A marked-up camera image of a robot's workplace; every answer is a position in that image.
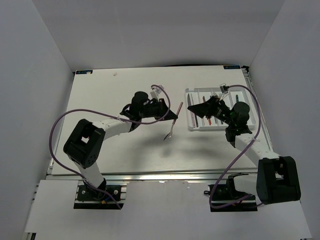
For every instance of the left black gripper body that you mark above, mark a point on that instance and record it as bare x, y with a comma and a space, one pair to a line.
151, 111

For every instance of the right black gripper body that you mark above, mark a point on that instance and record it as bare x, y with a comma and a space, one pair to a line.
220, 112

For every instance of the floral handled knife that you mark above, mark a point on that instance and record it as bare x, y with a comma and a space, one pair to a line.
196, 121

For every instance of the pink handled spoon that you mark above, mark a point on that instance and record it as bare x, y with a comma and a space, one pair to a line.
169, 135

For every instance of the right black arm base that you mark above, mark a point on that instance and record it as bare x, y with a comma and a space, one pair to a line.
226, 193

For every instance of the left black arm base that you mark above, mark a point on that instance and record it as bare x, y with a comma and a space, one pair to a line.
90, 199

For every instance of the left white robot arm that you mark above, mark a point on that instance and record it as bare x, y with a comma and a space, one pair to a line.
85, 141

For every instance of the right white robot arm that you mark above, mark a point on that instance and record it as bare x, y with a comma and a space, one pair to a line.
276, 179

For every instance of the white divided utensil tray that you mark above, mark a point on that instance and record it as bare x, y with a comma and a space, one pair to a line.
195, 96

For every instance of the left blue corner label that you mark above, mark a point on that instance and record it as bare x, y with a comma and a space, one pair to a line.
84, 72

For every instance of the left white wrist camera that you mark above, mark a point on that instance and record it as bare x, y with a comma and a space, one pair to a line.
156, 91

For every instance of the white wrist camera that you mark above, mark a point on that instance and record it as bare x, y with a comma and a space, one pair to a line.
156, 91
224, 89

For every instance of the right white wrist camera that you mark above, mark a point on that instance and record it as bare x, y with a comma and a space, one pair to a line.
224, 89

